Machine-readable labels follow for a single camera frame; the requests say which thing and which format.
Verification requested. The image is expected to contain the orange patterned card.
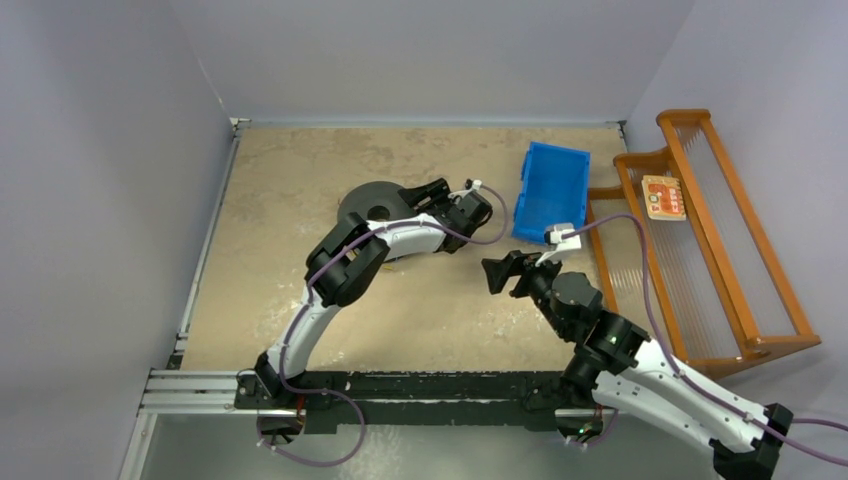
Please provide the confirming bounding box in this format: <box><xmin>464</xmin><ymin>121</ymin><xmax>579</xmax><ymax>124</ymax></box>
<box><xmin>641</xmin><ymin>175</ymin><xmax>687</xmax><ymax>221</ymax></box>

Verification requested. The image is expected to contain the orange wooden rack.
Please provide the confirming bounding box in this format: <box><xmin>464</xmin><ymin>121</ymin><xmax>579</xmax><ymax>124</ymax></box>
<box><xmin>587</xmin><ymin>109</ymin><xmax>821</xmax><ymax>379</ymax></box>

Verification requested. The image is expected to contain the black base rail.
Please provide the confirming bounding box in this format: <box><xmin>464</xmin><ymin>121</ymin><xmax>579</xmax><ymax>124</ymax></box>
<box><xmin>234</xmin><ymin>371</ymin><xmax>612</xmax><ymax>438</ymax></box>

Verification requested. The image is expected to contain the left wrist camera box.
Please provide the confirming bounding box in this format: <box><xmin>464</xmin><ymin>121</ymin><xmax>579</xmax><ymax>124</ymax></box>
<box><xmin>448</xmin><ymin>179</ymin><xmax>483</xmax><ymax>203</ymax></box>

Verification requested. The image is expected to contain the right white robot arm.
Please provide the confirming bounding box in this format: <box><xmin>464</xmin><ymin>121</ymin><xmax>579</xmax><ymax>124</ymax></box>
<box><xmin>481</xmin><ymin>250</ymin><xmax>793</xmax><ymax>479</ymax></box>

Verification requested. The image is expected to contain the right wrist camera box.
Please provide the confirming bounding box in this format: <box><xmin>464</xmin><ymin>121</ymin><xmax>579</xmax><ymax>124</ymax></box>
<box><xmin>535</xmin><ymin>223</ymin><xmax>582</xmax><ymax>266</ymax></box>

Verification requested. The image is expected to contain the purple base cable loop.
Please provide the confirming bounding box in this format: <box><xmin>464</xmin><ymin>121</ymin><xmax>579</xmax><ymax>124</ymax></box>
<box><xmin>254</xmin><ymin>389</ymin><xmax>369</xmax><ymax>468</ymax></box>

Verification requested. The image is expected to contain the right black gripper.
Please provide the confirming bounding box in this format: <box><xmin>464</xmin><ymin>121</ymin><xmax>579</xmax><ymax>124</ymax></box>
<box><xmin>481</xmin><ymin>249</ymin><xmax>572</xmax><ymax>340</ymax></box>

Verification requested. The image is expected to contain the black cable spool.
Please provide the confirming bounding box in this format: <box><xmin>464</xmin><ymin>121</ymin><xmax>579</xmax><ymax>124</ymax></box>
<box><xmin>336</xmin><ymin>181</ymin><xmax>417</xmax><ymax>224</ymax></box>

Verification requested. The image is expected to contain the blue plastic bin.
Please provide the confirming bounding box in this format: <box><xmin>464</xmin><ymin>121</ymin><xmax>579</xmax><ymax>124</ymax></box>
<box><xmin>511</xmin><ymin>142</ymin><xmax>591</xmax><ymax>244</ymax></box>

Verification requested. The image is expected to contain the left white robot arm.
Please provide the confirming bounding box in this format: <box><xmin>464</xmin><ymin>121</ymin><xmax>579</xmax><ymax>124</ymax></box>
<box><xmin>253</xmin><ymin>178</ymin><xmax>494</xmax><ymax>409</ymax></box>

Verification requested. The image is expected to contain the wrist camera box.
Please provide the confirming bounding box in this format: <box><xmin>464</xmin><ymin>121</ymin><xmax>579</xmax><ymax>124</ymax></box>
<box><xmin>448</xmin><ymin>179</ymin><xmax>483</xmax><ymax>203</ymax></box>
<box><xmin>535</xmin><ymin>223</ymin><xmax>582</xmax><ymax>266</ymax></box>

